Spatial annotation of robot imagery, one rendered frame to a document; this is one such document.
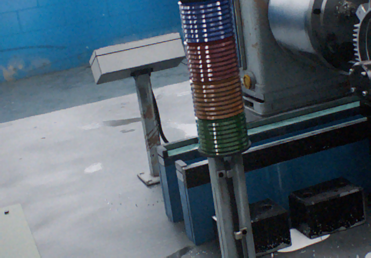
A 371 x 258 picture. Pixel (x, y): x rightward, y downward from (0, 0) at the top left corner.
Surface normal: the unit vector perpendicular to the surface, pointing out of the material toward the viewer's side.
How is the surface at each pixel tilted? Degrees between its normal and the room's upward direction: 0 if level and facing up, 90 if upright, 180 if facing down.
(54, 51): 90
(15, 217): 2
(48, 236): 0
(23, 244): 2
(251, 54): 90
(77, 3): 90
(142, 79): 90
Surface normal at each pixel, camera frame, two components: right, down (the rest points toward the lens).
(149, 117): 0.36, 0.21
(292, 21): -0.93, 0.20
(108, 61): 0.26, -0.22
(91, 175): -0.14, -0.95
